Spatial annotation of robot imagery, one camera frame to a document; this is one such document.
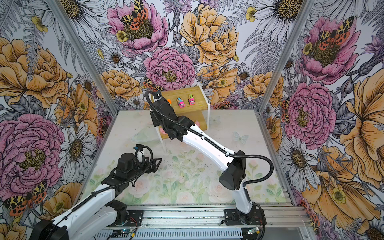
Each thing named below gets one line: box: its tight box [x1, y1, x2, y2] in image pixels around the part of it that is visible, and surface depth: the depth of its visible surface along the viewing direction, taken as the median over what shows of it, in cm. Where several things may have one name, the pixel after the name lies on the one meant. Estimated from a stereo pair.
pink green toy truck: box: [188, 94, 196, 105], surface depth 80 cm
